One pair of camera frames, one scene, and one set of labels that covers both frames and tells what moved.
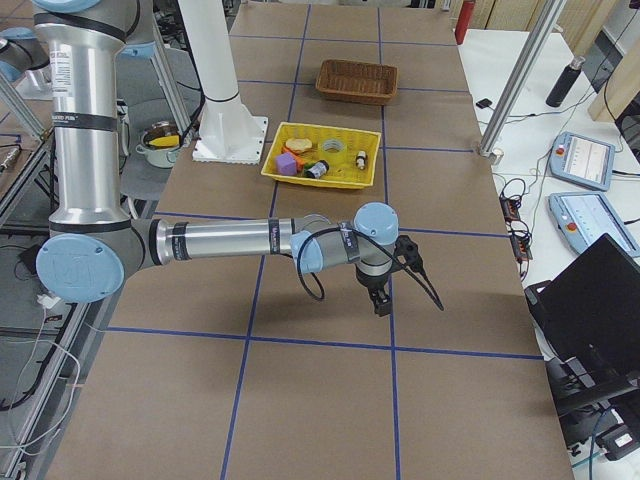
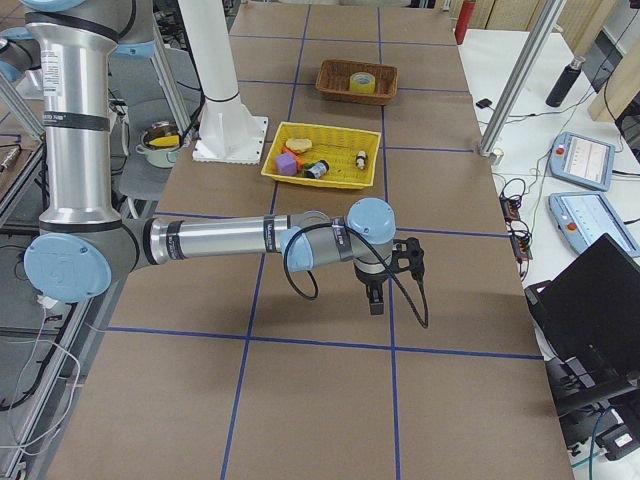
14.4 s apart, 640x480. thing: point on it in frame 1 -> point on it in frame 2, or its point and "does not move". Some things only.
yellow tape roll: x=333 y=146 -> x=362 y=83
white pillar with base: x=228 y=131 does not move
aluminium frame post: x=547 y=26 does not move
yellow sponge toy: x=299 y=144 does not move
